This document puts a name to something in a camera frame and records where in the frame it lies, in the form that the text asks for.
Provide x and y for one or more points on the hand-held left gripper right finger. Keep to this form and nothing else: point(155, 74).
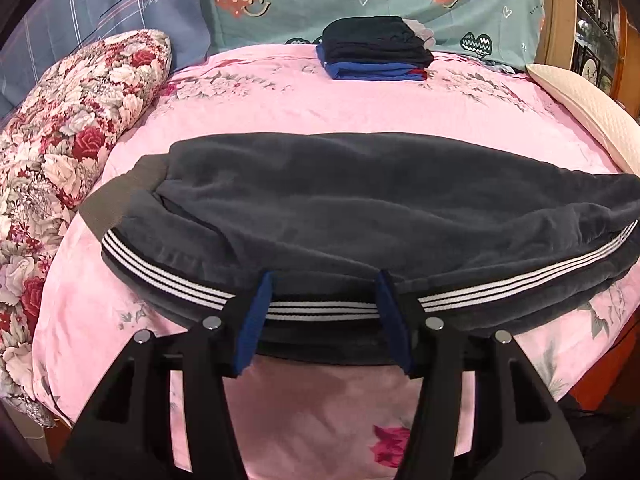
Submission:
point(395, 325)

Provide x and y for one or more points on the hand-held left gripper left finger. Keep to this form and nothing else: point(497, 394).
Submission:
point(252, 325)

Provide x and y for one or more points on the dark grey striped pants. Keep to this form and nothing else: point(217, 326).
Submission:
point(350, 200)

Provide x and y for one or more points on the pink floral bedsheet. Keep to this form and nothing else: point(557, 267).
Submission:
point(300, 105)

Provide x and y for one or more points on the blue folded clothes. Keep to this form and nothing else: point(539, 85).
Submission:
point(370, 71)

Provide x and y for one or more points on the red floral pillow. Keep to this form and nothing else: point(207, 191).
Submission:
point(65, 135)

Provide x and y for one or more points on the black folded clothes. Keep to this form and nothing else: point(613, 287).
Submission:
point(370, 35)

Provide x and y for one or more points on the grey folded cloth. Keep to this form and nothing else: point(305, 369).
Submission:
point(422, 32)

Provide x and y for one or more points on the cream textured pillow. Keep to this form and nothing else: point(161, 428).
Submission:
point(590, 105)

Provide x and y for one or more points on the wooden display cabinet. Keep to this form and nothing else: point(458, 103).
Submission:
point(560, 20)

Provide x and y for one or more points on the blue plaid pillow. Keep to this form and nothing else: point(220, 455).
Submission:
point(100, 5)

